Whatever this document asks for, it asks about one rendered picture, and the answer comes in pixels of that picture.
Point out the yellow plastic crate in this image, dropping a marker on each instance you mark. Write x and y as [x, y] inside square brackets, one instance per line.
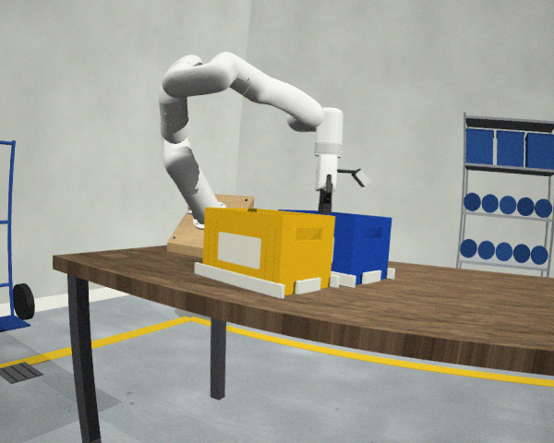
[265, 244]

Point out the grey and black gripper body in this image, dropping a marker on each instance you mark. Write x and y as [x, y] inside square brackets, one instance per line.
[327, 164]

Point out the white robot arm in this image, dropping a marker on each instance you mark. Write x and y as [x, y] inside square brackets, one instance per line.
[198, 79]

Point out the blue divided crate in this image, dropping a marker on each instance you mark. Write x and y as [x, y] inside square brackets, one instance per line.
[354, 249]

